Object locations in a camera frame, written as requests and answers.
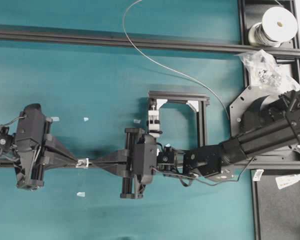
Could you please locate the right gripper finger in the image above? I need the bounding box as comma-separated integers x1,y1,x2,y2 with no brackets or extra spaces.
90,164,130,177
89,149,130,165

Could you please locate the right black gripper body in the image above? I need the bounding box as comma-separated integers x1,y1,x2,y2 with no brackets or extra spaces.
120,128,157,200

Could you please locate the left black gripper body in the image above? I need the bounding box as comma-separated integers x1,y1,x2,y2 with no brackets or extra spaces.
13,103,51,192

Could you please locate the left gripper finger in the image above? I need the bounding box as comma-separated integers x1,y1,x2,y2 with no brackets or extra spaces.
44,133,78,163
39,160,78,173

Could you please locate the silver metal corner fitting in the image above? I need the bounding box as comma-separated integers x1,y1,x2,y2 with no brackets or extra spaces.
75,158,90,169

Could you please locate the thin grey wire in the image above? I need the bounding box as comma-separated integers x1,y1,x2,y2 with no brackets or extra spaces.
78,0,231,169

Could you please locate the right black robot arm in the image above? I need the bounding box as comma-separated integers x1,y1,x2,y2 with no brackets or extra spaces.
92,90,300,199

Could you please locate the tape piece far left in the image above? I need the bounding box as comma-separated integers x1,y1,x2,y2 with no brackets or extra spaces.
51,116,60,122

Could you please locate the tape piece lower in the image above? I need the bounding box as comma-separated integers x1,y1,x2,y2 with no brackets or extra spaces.
76,192,86,198

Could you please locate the small white label packet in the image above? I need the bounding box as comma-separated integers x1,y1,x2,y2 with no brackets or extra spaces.
252,169,264,182

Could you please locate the clear bag of screws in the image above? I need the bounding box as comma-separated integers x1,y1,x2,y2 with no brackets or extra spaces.
237,49,300,94

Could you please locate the white glue tube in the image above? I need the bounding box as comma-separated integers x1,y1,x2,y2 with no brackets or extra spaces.
275,174,300,190

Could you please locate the black foam mat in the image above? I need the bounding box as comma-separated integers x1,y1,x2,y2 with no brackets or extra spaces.
256,175,300,240

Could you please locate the white wire clamp block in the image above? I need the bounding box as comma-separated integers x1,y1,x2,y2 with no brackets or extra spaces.
147,104,162,138

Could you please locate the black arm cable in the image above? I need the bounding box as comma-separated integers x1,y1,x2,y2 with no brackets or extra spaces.
152,159,256,188

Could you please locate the lower black aluminium rail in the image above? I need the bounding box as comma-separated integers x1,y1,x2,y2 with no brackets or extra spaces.
0,158,300,171

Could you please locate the black aluminium rail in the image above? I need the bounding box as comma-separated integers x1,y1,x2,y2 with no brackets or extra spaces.
0,158,300,171
0,24,300,59

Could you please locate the black square extrusion frame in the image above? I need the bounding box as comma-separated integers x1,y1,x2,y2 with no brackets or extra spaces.
147,91,210,147

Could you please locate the upper black aluminium rail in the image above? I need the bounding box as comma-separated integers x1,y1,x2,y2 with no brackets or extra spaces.
0,24,300,59

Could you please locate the white wire spool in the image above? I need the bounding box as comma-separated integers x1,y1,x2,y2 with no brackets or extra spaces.
248,6,298,48

